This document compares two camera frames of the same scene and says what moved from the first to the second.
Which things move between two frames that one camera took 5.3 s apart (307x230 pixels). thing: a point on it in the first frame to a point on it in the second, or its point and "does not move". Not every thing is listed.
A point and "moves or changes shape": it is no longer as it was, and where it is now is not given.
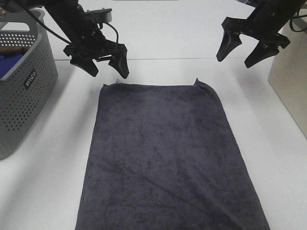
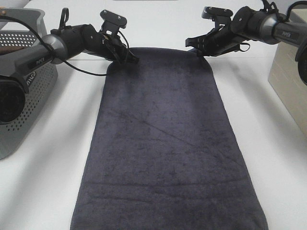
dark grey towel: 162,157 moves or changes shape
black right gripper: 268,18 to 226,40
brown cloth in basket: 14,50 does not move
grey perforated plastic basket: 24,94 does not move
